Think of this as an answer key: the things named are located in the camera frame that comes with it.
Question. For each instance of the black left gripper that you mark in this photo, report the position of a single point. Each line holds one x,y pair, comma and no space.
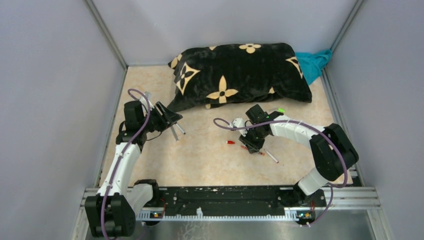
166,116

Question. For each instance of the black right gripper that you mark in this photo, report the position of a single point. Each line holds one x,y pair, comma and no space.
253,147

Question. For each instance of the white marker with black cap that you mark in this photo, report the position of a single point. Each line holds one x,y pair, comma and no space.
180,128

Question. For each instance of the grey checkered pen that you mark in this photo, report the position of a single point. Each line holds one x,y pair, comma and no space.
174,133

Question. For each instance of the white marker with red tip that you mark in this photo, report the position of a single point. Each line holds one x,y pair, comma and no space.
271,156

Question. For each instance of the clear highlighter with green cap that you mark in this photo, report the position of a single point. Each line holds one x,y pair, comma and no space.
277,109

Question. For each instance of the red orange pen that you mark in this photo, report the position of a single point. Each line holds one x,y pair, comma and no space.
246,148

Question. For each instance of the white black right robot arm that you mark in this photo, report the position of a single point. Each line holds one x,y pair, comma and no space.
332,151

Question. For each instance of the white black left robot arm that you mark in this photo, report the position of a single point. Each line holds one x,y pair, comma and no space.
122,165

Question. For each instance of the black pillow with beige flowers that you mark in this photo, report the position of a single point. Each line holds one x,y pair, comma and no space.
214,76

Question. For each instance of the teal cloth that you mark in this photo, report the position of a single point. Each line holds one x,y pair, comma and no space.
312,64

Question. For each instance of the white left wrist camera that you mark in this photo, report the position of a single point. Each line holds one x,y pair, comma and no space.
147,99

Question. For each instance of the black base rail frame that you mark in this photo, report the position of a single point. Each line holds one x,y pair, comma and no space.
226,203

